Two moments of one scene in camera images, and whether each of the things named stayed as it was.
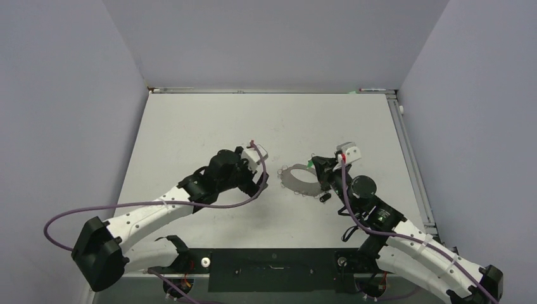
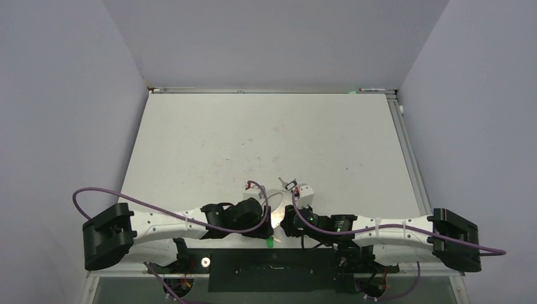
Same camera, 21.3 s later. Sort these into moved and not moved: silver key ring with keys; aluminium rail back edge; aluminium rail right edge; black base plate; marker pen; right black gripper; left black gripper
Moved: right black gripper; silver key ring with keys; left black gripper
Not moved: aluminium rail right edge; marker pen; aluminium rail back edge; black base plate
